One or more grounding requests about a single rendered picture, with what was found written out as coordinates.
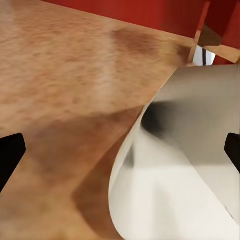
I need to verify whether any paper coffee filter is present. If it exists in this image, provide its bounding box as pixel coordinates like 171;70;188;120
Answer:
108;64;240;240

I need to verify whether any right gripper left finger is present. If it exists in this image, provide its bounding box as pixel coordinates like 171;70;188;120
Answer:
0;133;26;193

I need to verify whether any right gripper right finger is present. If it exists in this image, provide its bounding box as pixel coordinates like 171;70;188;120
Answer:
224;133;240;173

